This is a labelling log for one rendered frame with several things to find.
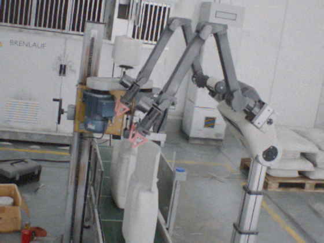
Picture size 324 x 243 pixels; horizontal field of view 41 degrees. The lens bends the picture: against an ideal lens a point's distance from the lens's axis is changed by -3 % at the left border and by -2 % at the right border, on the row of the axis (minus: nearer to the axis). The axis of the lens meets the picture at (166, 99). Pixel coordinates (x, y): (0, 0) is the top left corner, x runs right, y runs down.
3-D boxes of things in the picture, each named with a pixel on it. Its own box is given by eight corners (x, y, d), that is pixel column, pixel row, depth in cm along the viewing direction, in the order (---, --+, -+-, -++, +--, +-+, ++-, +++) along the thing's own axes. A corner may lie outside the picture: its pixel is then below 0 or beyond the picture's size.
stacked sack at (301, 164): (315, 174, 542) (318, 162, 540) (268, 172, 524) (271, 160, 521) (297, 162, 582) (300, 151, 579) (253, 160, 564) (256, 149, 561)
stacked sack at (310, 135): (348, 154, 560) (350, 143, 557) (320, 153, 549) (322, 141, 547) (320, 139, 624) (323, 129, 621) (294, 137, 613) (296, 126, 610)
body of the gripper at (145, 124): (137, 129, 203) (147, 116, 202) (134, 123, 212) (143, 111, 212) (148, 137, 205) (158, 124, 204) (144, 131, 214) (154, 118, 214)
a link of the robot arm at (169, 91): (215, 28, 200) (207, 26, 210) (205, 22, 198) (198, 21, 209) (168, 111, 204) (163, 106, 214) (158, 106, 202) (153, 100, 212)
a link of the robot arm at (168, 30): (181, 21, 257) (177, 21, 268) (173, 17, 256) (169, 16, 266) (145, 87, 261) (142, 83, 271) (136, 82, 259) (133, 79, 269)
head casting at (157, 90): (165, 133, 310) (171, 92, 305) (129, 131, 304) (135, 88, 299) (156, 122, 339) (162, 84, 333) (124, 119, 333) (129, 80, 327)
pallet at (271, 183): (348, 192, 563) (350, 182, 561) (266, 190, 530) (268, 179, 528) (313, 169, 640) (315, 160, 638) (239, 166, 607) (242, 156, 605)
